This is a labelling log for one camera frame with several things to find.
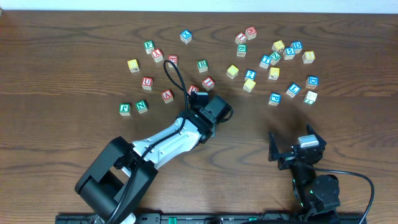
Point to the blue D block right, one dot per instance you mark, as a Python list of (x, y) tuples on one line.
[(312, 82)]

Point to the red A block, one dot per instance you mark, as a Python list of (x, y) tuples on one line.
[(167, 96)]

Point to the blue d block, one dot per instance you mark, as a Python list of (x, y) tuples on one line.
[(297, 46), (312, 82)]

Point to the green white block right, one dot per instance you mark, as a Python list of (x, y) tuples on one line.
[(310, 97)]

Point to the green N block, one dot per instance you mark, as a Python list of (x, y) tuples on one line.
[(141, 106)]

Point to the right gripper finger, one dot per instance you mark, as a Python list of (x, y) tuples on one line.
[(311, 131), (273, 149)]

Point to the yellow block top right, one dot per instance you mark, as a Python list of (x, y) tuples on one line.
[(278, 46)]

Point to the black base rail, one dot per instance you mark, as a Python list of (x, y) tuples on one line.
[(147, 218)]

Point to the red i block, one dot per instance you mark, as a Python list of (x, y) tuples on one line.
[(241, 38), (208, 83)]

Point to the blue L block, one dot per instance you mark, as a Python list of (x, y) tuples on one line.
[(293, 90)]

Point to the green F block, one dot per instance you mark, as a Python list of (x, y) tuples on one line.
[(149, 46)]

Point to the red u block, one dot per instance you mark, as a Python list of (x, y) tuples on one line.
[(193, 89), (147, 83)]

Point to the red E block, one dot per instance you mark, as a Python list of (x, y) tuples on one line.
[(174, 59)]

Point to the yellow block below 2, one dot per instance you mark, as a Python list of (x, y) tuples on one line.
[(249, 85)]

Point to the yellow block far left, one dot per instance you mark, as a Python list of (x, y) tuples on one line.
[(133, 65)]

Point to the red U block centre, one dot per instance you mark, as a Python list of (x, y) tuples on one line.
[(193, 89)]

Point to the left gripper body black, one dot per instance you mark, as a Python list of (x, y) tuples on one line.
[(201, 98)]

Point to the blue 2 block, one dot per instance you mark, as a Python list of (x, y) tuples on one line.
[(250, 75)]

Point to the yellow 8 block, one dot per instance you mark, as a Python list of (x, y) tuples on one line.
[(308, 57)]

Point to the green Z block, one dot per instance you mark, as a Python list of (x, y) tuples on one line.
[(275, 57)]

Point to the yellow block centre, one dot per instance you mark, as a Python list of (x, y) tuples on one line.
[(232, 71)]

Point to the red I block centre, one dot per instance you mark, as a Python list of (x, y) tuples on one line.
[(208, 83)]

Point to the blue D block top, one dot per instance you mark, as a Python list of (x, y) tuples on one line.
[(297, 46)]

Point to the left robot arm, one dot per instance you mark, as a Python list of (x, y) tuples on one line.
[(115, 183)]

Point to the red H block top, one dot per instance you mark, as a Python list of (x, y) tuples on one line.
[(250, 32)]

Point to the green B block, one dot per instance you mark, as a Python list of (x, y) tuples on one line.
[(242, 50)]

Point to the green R block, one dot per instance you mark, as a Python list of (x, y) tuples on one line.
[(202, 66)]

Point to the red I block top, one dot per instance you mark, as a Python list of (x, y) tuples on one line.
[(241, 38)]

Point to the blue T block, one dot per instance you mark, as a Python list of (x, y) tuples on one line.
[(265, 61)]

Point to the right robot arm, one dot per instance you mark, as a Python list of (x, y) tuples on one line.
[(317, 194)]

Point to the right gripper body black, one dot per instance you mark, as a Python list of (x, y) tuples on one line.
[(294, 154)]

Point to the blue P block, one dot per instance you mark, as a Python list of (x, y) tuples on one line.
[(274, 99)]

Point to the red U block left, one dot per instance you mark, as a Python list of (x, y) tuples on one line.
[(147, 83)]

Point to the green J block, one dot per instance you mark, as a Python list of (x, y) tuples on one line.
[(125, 109)]

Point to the yellow K block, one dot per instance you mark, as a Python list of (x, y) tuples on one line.
[(274, 73)]

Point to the blue 5 block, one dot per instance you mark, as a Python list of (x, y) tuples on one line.
[(288, 53)]

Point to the blue X block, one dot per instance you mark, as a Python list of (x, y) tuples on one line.
[(186, 36)]

